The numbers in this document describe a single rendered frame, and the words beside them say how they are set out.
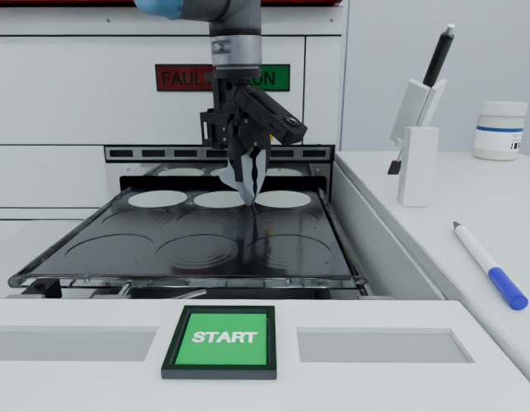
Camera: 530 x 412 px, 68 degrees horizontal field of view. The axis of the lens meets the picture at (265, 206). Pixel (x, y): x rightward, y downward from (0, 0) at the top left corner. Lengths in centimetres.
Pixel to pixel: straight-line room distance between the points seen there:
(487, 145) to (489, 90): 179
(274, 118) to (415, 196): 22
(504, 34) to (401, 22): 55
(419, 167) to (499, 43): 214
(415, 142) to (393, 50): 192
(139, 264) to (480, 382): 35
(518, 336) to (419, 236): 14
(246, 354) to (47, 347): 11
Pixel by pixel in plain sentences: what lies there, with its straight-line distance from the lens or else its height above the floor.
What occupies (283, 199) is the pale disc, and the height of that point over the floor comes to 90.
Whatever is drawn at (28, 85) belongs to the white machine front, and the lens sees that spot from 88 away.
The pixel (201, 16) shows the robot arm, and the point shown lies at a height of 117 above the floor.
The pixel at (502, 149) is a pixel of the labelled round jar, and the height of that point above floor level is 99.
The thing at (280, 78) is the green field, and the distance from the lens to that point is 76.
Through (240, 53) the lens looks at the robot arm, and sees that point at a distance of 58.
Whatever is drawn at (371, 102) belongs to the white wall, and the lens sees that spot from 232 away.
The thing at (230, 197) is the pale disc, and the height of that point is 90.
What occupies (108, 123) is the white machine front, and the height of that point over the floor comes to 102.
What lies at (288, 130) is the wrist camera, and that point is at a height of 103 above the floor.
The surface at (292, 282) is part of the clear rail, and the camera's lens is 41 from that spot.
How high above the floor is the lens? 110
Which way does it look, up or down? 18 degrees down
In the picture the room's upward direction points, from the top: straight up
